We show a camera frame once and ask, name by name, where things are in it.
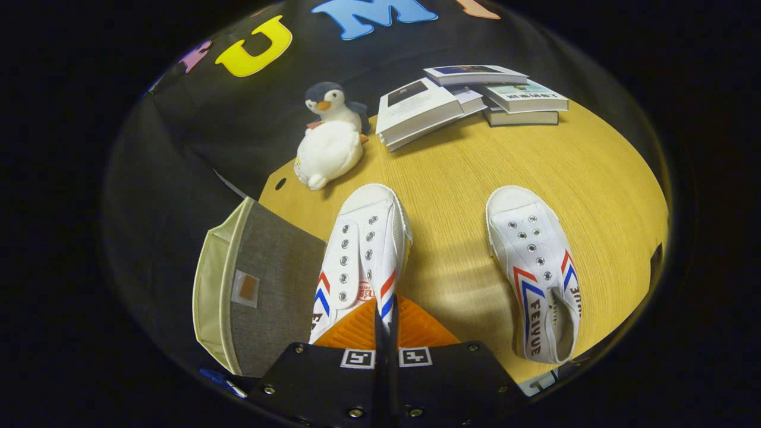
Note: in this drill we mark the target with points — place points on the plain white book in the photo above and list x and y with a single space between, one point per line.
472 98

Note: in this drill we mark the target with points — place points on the blue cover book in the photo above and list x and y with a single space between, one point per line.
475 74

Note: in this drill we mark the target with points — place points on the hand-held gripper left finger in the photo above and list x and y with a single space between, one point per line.
327 380

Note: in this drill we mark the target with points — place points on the white shoe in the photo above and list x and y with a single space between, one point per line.
529 249
362 238

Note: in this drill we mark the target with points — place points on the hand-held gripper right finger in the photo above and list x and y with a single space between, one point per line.
452 380

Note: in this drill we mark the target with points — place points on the teal cover book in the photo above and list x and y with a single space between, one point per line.
523 95

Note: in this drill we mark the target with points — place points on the dark grey book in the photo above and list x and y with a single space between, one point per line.
523 117

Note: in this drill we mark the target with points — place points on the penguin plush toy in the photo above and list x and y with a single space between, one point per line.
333 104

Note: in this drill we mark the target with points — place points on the grey fabric storage box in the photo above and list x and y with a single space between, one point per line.
267 267

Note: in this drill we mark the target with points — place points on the white plush toy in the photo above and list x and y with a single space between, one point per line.
327 154

